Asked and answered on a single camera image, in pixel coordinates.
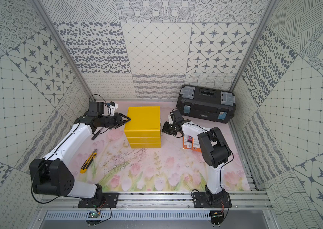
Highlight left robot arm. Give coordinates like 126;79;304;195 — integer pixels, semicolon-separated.
29;113;131;201

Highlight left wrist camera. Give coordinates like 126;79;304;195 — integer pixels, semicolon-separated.
88;100;119;115

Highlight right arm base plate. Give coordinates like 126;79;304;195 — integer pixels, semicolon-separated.
192;191;232;208

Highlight yellow drawer cabinet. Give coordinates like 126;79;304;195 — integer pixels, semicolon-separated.
124;106;161;149

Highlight pink flower seed bag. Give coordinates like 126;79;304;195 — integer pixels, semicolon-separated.
188;135;193;149

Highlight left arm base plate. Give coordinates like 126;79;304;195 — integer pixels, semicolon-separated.
78;192;120;209

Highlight yellow utility knife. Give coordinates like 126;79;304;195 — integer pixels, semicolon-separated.
80;149;97;174

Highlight orange white seed bag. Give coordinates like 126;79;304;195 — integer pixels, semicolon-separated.
192;138;201;152

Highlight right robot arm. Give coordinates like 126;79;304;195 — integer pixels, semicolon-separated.
162;110;234;202

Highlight aluminium mounting rail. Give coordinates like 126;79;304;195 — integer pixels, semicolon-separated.
38;191;273;210

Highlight black toolbox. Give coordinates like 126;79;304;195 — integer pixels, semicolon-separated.
176;85;236;124

